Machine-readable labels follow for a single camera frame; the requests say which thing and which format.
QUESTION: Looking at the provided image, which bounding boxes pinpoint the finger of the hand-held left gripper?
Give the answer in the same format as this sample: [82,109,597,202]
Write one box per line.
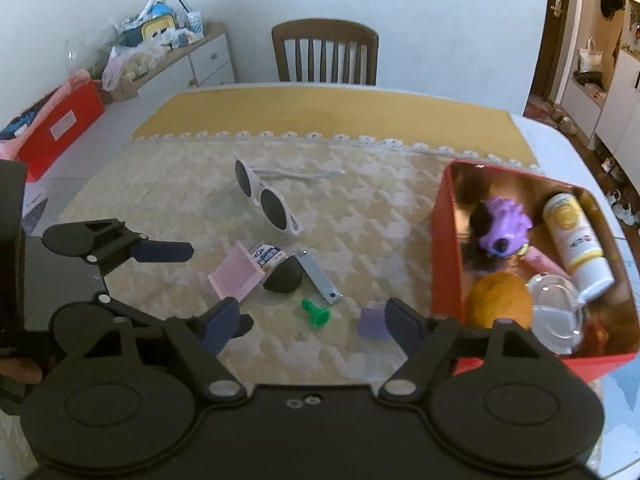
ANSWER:
[42,218,195,274]
[50,295,255,357]

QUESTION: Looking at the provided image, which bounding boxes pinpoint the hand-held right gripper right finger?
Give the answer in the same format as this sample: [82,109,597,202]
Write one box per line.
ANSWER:
[377,296,567,403]

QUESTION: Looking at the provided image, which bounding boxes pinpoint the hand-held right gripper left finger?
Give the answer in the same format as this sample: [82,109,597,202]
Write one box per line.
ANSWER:
[64,296,248,404]

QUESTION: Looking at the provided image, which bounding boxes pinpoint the red rectangular box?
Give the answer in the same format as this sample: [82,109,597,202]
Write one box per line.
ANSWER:
[431,159,640,386]

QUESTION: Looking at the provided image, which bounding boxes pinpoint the orange fruit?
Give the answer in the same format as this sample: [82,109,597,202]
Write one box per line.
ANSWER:
[465,273,534,331]

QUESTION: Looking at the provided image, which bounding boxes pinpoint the purple spiky toy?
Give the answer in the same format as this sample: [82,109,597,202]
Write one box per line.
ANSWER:
[469,197,534,261]

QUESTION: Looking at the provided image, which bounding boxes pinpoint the clear round container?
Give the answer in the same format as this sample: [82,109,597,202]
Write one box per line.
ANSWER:
[525,272,586,356]

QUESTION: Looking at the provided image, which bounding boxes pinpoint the pink toy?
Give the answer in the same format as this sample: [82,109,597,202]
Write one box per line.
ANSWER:
[520,246,569,281]

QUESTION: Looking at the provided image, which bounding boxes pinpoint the white and yellow bottle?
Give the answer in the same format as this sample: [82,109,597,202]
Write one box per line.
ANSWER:
[542,192,615,301]

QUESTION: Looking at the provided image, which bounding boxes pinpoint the person's left hand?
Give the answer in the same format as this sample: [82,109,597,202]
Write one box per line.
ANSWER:
[0,357,42,386]

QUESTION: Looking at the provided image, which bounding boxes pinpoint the small purple piece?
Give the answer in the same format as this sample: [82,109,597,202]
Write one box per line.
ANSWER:
[357,307,396,340]

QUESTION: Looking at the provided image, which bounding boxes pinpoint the pink ribbed pad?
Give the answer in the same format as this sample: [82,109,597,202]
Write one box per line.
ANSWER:
[208,241,266,301]

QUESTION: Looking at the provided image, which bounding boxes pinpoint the black egg-shaped sponge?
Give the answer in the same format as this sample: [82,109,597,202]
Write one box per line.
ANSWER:
[263,258,304,294]

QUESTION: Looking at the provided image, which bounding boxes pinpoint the beige lace table mat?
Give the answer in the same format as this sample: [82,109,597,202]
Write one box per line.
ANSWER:
[20,132,609,467]

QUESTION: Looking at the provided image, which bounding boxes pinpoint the small green plastic piece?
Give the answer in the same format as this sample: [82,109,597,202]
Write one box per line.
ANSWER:
[301,298,332,330]

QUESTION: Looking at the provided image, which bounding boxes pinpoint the small white and blue packet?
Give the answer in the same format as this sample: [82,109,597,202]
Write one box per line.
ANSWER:
[248,243,287,270]

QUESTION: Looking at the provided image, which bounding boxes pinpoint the silver nail clipper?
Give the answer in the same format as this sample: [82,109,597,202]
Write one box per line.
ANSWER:
[294,248,344,305]

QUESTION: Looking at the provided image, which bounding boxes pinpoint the white sunglasses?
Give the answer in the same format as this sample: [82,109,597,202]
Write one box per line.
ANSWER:
[235,158,346,237]

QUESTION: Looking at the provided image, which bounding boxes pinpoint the red box with white label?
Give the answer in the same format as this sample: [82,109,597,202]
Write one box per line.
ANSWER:
[0,80,106,182]

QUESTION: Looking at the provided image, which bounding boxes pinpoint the clear plastic bag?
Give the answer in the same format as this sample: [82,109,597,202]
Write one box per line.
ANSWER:
[102,41,166,92]

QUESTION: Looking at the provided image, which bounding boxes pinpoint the white side cabinet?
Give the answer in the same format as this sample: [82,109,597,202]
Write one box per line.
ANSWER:
[102,22,236,104]

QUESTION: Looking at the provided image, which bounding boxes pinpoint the yellow table cloth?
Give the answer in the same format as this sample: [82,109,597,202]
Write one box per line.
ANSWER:
[131,84,542,174]

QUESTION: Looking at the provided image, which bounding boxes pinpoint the light blue printed mat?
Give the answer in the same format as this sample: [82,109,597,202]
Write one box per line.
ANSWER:
[597,355,640,401]

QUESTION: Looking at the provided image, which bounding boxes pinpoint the yellow and green box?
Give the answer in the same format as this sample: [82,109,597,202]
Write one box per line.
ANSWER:
[141,14,177,41]

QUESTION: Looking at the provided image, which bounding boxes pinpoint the beige slipper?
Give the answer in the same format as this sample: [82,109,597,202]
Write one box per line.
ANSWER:
[550,110,579,136]

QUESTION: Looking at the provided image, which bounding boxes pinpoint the brown wooden chair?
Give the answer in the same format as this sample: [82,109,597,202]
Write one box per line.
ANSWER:
[271,20,380,86]

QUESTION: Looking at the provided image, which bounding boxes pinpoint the white bench cabinet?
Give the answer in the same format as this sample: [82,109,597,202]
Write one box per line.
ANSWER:
[560,77,609,136]

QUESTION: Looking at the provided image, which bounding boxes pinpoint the white shoe cabinet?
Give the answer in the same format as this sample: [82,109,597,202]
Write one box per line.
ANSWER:
[595,50,640,172]

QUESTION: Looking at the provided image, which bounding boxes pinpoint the white tote bag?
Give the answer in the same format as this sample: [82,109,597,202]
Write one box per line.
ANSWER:
[579,37,606,74]

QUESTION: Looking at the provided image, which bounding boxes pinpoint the dark brown door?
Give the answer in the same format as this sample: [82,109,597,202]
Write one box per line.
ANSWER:
[529,0,568,107]

